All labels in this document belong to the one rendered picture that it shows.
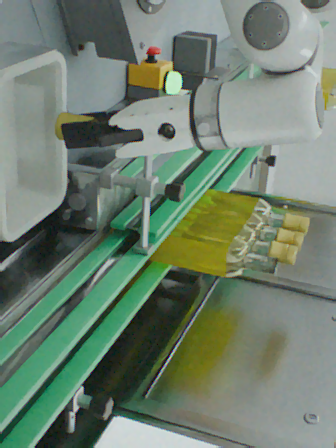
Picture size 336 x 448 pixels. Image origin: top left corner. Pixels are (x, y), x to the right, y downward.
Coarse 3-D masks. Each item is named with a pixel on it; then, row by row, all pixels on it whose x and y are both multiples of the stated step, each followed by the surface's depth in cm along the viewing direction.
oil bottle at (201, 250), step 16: (176, 240) 114; (192, 240) 114; (208, 240) 114; (224, 240) 114; (240, 240) 115; (160, 256) 116; (176, 256) 115; (192, 256) 114; (208, 256) 113; (224, 256) 112; (240, 256) 112; (208, 272) 115; (224, 272) 113; (240, 272) 113
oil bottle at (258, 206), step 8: (208, 192) 132; (216, 192) 132; (224, 192) 132; (200, 200) 129; (208, 200) 129; (216, 200) 129; (224, 200) 129; (232, 200) 129; (240, 200) 129; (248, 200) 130; (256, 200) 130; (240, 208) 127; (248, 208) 127; (256, 208) 127; (264, 208) 127; (264, 216) 127; (264, 224) 128
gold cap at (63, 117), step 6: (60, 114) 86; (66, 114) 86; (72, 114) 86; (60, 120) 85; (66, 120) 85; (72, 120) 85; (78, 120) 85; (96, 120) 86; (60, 126) 85; (60, 132) 86; (60, 138) 86
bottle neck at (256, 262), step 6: (252, 252) 114; (252, 258) 113; (258, 258) 113; (264, 258) 112; (270, 258) 112; (276, 258) 112; (246, 264) 113; (252, 264) 113; (258, 264) 112; (264, 264) 112; (270, 264) 112; (276, 264) 113; (252, 270) 114; (258, 270) 113; (264, 270) 112; (270, 270) 112; (276, 270) 114
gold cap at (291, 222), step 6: (288, 216) 127; (294, 216) 127; (288, 222) 127; (294, 222) 126; (300, 222) 126; (306, 222) 126; (282, 228) 127; (288, 228) 127; (294, 228) 126; (300, 228) 126; (306, 228) 126; (306, 234) 127
